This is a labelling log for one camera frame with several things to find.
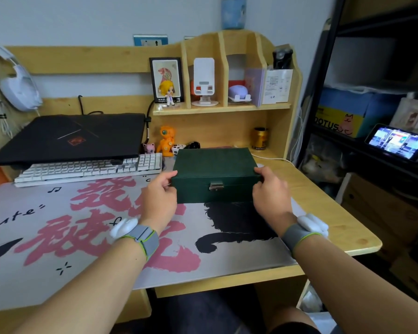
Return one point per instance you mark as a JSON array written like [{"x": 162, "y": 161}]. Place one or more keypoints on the person's left hand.
[{"x": 157, "y": 205}]

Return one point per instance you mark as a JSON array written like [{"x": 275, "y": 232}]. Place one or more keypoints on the person's right hand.
[{"x": 272, "y": 201}]

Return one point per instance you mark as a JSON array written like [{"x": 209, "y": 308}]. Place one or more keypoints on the person's right thumb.
[{"x": 263, "y": 173}]

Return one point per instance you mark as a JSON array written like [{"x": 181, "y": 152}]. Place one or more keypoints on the person's left thumb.
[{"x": 167, "y": 176}]

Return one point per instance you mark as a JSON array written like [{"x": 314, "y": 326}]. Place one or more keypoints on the dark green jewelry box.
[{"x": 214, "y": 172}]

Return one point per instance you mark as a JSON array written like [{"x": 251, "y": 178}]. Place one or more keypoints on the person's right forearm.
[{"x": 355, "y": 288}]

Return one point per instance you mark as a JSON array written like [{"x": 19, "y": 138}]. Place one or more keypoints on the person's left forearm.
[{"x": 90, "y": 285}]

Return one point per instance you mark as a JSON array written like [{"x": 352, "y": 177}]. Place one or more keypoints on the white dice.
[{"x": 177, "y": 149}]

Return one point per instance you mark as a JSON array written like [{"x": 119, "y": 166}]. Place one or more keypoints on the pink cat figurine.
[{"x": 148, "y": 148}]

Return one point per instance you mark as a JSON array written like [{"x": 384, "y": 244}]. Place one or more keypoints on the gold tin can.
[{"x": 260, "y": 138}]

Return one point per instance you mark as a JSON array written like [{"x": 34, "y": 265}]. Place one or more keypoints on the orange robot figurine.
[{"x": 166, "y": 140}]

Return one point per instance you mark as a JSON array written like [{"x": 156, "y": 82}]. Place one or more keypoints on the grey wristband with white tracker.
[
  {"x": 139, "y": 233},
  {"x": 304, "y": 230}
]

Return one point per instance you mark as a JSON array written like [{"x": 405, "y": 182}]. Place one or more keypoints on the white mechanical keyboard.
[{"x": 90, "y": 167}]

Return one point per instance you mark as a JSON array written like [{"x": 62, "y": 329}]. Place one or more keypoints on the purple earbuds case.
[{"x": 239, "y": 93}]

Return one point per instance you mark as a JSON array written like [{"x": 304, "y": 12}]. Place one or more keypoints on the blonde anime figurine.
[{"x": 167, "y": 92}]

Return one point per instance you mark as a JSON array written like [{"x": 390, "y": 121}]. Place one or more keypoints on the translucent purple folder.
[{"x": 254, "y": 86}]

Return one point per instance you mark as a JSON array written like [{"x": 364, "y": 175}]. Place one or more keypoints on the white paper booklet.
[{"x": 277, "y": 86}]

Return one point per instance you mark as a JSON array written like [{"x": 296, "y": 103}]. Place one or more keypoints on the wooden desk hutch shelf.
[{"x": 226, "y": 83}]

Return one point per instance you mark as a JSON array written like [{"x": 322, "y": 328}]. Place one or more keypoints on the framed tiger picture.
[{"x": 166, "y": 74}]

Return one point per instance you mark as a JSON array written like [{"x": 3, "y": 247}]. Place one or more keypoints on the black laptop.
[{"x": 73, "y": 137}]

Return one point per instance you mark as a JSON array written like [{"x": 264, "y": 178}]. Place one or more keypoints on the white phone stand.
[{"x": 204, "y": 81}]

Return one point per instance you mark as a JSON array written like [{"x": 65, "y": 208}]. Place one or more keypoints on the blue and yellow box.
[{"x": 348, "y": 114}]

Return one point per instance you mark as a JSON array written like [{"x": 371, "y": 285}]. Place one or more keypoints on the black bottle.
[{"x": 282, "y": 59}]

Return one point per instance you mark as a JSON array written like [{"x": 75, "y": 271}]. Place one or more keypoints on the brown cardboard box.
[{"x": 383, "y": 208}]

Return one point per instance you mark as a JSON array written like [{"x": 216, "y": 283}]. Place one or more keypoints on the printed desk mat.
[{"x": 55, "y": 239}]

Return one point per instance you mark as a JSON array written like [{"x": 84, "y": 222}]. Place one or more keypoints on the black metal shelving rack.
[{"x": 369, "y": 100}]

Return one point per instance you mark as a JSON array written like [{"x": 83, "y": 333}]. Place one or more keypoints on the smartphone with lit screen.
[{"x": 398, "y": 141}]

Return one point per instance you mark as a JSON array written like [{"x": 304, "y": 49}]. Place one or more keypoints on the person's legs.
[{"x": 230, "y": 316}]

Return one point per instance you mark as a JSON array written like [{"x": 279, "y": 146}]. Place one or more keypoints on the white headphones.
[{"x": 19, "y": 86}]

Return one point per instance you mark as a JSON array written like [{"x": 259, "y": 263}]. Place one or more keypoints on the blue wall socket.
[{"x": 150, "y": 40}]

